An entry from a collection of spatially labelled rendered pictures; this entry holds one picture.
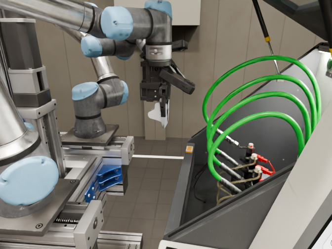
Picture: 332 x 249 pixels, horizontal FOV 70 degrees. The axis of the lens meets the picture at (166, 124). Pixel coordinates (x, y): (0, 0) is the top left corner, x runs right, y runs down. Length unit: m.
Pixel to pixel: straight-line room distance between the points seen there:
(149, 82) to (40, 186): 0.39
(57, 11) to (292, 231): 0.69
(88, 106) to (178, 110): 2.42
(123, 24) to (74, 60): 3.02
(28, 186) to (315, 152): 0.56
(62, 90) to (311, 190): 3.56
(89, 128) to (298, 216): 0.89
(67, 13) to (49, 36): 3.04
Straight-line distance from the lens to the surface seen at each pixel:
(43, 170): 0.57
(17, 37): 0.90
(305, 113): 0.73
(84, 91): 1.09
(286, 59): 0.84
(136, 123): 3.57
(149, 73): 0.72
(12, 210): 0.77
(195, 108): 3.41
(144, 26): 0.64
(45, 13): 0.68
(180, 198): 0.87
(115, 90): 1.17
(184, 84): 0.70
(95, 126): 1.14
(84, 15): 0.71
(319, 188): 0.47
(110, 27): 0.62
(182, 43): 0.87
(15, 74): 0.93
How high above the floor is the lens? 1.50
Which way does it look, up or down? 22 degrees down
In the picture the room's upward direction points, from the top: straight up
